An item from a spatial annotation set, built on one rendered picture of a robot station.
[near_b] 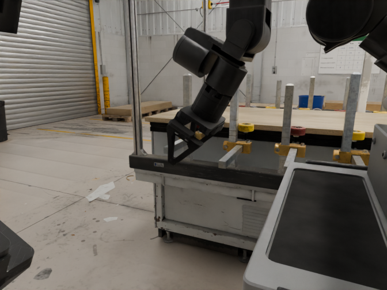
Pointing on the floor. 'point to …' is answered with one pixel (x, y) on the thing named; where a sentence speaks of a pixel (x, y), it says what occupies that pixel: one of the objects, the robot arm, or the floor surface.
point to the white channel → (364, 82)
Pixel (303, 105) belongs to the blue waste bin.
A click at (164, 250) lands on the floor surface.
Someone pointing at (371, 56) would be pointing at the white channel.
